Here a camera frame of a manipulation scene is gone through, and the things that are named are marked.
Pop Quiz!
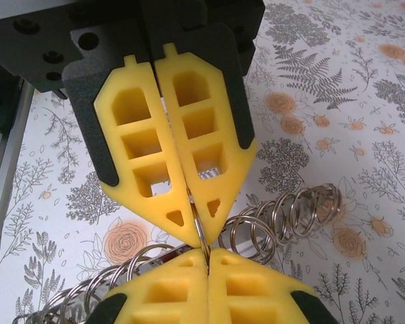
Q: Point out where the long aluminium mounting rail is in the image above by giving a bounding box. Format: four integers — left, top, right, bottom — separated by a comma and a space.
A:
0, 79, 34, 283

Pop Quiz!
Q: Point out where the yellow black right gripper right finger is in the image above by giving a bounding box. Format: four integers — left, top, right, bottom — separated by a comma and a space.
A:
208, 248, 329, 324

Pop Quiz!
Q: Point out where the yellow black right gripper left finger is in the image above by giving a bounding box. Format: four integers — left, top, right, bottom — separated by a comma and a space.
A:
87, 248, 209, 324

